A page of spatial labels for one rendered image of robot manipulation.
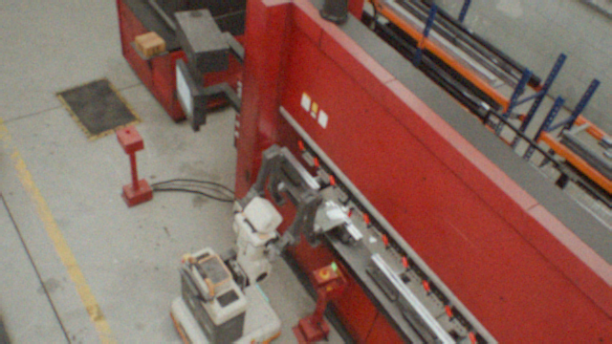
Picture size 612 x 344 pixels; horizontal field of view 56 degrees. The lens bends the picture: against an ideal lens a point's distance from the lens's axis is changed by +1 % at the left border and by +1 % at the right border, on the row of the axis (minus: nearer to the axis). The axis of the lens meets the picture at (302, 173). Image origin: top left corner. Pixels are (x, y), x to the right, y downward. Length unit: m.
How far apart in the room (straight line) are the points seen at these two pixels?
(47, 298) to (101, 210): 0.95
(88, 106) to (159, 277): 2.34
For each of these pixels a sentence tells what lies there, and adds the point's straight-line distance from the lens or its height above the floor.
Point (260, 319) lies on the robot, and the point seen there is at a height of 0.28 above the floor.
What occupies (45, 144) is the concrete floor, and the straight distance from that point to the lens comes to 6.23.
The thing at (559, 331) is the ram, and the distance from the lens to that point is 3.15.
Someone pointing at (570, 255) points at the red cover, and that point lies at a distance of 2.85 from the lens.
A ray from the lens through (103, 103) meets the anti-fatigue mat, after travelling 6.58.
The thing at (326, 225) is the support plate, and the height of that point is 1.00.
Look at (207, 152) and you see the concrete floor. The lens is 5.98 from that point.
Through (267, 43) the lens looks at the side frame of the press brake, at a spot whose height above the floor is 2.02.
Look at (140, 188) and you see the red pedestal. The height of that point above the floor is 0.13.
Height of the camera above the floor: 4.21
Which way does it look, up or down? 46 degrees down
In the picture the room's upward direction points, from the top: 11 degrees clockwise
